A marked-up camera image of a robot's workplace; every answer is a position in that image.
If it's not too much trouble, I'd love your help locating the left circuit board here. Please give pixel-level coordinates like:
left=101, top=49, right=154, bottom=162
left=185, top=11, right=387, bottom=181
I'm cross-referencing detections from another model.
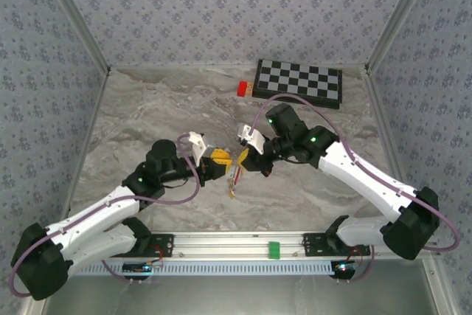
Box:
left=122, top=261, right=154, bottom=275

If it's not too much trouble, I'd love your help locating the black and white chessboard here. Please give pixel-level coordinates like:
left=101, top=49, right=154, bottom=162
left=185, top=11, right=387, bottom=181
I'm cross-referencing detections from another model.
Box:
left=251, top=58, right=343, bottom=110

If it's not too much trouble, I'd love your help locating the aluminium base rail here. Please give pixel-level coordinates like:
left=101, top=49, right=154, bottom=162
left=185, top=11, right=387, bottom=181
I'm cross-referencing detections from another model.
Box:
left=106, top=230, right=392, bottom=260

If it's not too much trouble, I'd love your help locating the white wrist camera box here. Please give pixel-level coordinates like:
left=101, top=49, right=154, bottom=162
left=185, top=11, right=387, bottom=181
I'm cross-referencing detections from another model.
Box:
left=237, top=122, right=266, bottom=156
left=186, top=131, right=217, bottom=167

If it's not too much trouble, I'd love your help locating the pale blue slotted cable duct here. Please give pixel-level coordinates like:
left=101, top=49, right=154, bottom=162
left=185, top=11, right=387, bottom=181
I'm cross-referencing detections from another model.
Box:
left=69, top=260, right=335, bottom=277

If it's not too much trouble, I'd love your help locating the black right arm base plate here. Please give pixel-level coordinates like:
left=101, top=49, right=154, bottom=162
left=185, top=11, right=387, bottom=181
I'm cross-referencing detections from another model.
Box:
left=302, top=232, right=372, bottom=257

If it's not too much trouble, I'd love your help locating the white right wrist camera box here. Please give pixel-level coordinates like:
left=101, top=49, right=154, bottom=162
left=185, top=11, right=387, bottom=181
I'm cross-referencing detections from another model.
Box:
left=237, top=122, right=266, bottom=156

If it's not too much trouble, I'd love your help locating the aluminium frame post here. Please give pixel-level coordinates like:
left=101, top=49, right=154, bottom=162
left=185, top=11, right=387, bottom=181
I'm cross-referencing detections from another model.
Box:
left=36, top=0, right=112, bottom=75
left=364, top=0, right=440, bottom=75

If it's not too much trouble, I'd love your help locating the thin red wire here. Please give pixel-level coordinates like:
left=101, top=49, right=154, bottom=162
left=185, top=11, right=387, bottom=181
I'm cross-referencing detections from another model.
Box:
left=149, top=243, right=166, bottom=269
left=348, top=245, right=365, bottom=269

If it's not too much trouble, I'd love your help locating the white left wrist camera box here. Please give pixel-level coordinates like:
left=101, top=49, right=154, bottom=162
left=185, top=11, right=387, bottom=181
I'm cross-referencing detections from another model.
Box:
left=186, top=131, right=217, bottom=167

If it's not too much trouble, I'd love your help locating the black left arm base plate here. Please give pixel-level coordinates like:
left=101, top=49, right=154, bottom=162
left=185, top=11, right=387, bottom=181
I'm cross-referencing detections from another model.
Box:
left=106, top=232, right=175, bottom=258

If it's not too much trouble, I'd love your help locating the right circuit board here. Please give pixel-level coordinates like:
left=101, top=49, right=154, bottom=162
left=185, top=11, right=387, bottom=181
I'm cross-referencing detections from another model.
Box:
left=331, top=260, right=358, bottom=276

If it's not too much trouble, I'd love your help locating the circuit board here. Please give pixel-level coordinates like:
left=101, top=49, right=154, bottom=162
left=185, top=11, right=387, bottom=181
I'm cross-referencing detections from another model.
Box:
left=331, top=260, right=358, bottom=276
left=122, top=261, right=154, bottom=275

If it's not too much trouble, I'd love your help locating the aluminium table side rail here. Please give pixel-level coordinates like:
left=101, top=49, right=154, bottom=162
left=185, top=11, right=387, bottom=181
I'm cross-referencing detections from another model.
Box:
left=60, top=67, right=111, bottom=220
left=361, top=66, right=421, bottom=198

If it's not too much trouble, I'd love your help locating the grey and red cable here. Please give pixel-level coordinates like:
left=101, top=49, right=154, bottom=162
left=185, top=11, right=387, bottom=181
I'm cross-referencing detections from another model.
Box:
left=225, top=165, right=246, bottom=187

